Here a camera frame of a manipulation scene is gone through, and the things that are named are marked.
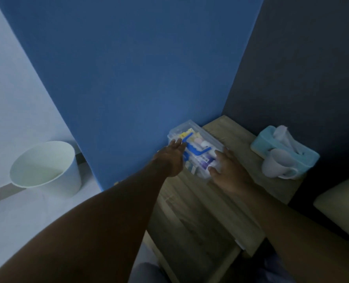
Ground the person's left hand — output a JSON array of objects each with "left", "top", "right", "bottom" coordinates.
[{"left": 151, "top": 138, "right": 188, "bottom": 178}]

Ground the person's right hand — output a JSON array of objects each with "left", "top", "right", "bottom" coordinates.
[{"left": 207, "top": 147, "right": 254, "bottom": 196}]

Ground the clear plastic medicine box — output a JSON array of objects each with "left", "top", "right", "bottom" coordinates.
[{"left": 167, "top": 120, "right": 226, "bottom": 181}]

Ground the person's left forearm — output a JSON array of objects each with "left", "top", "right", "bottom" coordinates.
[{"left": 0, "top": 162, "right": 170, "bottom": 283}]

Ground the person's right forearm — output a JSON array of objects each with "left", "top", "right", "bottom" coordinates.
[{"left": 236, "top": 183, "right": 349, "bottom": 283}]

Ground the wooden bedside table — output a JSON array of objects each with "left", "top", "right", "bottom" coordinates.
[{"left": 142, "top": 115, "right": 306, "bottom": 283}]

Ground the white mug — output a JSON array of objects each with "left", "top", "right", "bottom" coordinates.
[{"left": 261, "top": 148, "right": 302, "bottom": 180}]

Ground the white tissue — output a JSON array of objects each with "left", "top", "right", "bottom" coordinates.
[{"left": 273, "top": 125, "right": 306, "bottom": 155}]

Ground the light blue tissue box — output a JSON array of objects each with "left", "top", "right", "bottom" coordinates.
[{"left": 250, "top": 125, "right": 320, "bottom": 176}]

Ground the cream pillow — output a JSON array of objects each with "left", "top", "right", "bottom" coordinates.
[{"left": 313, "top": 172, "right": 349, "bottom": 245}]

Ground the white waste bin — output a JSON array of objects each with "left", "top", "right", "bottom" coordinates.
[{"left": 9, "top": 141, "right": 82, "bottom": 198}]

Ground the blue box handle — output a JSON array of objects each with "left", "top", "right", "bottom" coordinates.
[{"left": 182, "top": 133, "right": 212, "bottom": 156}]

